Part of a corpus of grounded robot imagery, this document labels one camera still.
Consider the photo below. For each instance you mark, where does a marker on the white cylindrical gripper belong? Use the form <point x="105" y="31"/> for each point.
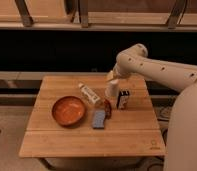
<point x="117" y="72"/>

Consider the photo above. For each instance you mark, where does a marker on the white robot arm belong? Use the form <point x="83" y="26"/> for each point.
<point x="181" y="145"/>

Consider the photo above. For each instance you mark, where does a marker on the blue eraser sponge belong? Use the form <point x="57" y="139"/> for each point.
<point x="98" y="119"/>

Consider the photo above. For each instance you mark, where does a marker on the orange ceramic bowl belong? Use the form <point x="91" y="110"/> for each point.
<point x="68" y="110"/>

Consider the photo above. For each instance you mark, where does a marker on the blue black box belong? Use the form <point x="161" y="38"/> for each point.
<point x="122" y="99"/>

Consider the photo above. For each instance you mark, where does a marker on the clear plastic bottle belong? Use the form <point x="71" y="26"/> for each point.
<point x="95" y="99"/>

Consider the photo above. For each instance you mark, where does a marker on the wooden table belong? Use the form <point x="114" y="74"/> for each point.
<point x="131" y="132"/>

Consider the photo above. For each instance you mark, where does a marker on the wooden shelf with brackets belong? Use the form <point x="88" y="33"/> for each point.
<point x="100" y="15"/>

